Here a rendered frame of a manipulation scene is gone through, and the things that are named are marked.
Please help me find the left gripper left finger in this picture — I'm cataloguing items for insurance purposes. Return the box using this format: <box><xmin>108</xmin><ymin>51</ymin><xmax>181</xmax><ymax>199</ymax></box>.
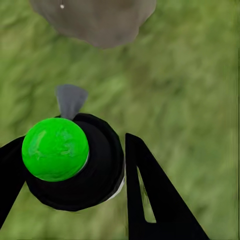
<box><xmin>0</xmin><ymin>136</ymin><xmax>25</xmax><ymax>229</ymax></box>

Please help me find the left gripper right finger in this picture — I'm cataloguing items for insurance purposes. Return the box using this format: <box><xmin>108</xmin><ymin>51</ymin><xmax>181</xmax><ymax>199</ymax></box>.
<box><xmin>30</xmin><ymin>0</ymin><xmax>210</xmax><ymax>240</ymax></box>

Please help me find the pesticide atomizer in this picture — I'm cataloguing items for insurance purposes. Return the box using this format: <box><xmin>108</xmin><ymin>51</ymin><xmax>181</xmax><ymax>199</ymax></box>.
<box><xmin>21</xmin><ymin>85</ymin><xmax>127</xmax><ymax>212</ymax></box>

